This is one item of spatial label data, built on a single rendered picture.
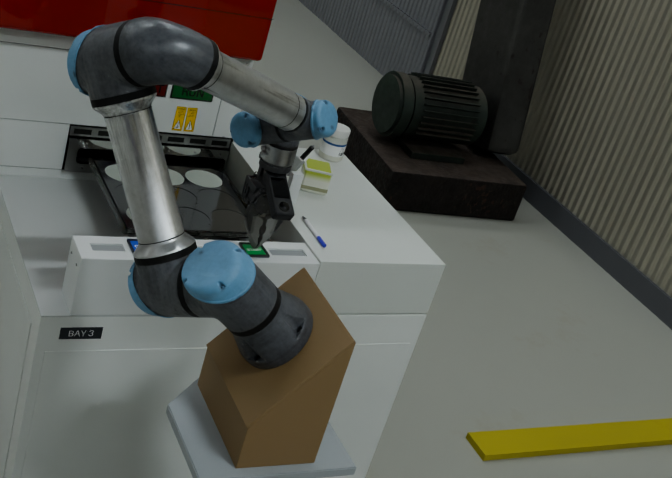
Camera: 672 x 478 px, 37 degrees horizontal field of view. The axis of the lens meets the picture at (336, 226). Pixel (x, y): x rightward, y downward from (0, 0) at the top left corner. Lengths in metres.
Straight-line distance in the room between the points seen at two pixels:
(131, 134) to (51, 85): 0.83
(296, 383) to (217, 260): 0.26
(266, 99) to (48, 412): 0.89
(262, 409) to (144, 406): 0.61
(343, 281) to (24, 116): 0.90
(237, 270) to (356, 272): 0.69
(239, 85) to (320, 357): 0.50
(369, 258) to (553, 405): 1.80
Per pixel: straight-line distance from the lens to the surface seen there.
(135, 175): 1.80
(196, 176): 2.70
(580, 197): 5.57
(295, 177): 2.49
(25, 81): 2.59
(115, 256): 2.13
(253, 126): 2.01
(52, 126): 2.65
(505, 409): 3.89
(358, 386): 2.59
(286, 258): 2.28
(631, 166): 5.32
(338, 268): 2.33
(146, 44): 1.70
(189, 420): 1.96
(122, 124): 1.79
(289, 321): 1.82
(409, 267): 2.43
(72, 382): 2.28
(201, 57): 1.72
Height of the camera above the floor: 2.02
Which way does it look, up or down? 25 degrees down
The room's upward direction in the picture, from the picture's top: 18 degrees clockwise
